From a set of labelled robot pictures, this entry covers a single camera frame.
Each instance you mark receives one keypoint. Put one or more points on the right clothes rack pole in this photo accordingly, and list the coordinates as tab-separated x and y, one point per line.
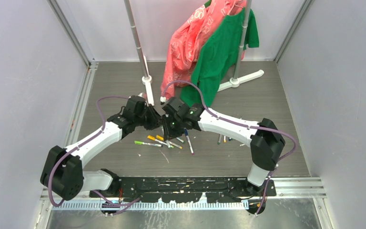
236	81

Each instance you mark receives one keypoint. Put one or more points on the pink patterned garment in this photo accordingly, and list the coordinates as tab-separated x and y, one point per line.
186	42

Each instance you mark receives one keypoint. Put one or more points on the clothes rack pole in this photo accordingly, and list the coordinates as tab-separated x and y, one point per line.
236	81
146	78

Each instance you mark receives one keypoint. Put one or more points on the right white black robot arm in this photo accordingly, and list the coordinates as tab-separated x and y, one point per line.
264	140

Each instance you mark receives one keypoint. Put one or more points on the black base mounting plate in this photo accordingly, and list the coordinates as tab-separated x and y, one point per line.
189	190

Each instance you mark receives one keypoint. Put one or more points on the green t-shirt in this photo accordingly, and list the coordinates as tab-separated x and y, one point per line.
218	54

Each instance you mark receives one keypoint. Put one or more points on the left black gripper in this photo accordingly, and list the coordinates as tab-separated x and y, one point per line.
156	118

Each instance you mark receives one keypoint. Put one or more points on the perforated metal rail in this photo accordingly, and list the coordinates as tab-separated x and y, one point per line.
200	205

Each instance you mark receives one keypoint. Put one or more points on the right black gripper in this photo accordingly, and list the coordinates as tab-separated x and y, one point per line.
167	131

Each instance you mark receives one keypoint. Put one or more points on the orange capped marker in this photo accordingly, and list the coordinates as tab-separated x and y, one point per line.
156	140

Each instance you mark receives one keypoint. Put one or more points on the left clothes rack pole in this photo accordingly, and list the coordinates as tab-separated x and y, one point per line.
146	78

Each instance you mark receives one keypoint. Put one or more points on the light green capped marker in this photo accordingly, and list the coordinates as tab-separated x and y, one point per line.
148	144

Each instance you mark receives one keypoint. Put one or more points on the blue capped marker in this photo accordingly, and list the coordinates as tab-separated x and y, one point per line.
188	141

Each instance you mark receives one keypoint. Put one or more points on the yellow capped marker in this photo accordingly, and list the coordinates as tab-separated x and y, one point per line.
173	144

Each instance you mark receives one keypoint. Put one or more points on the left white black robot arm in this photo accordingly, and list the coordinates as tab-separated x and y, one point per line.
63	172

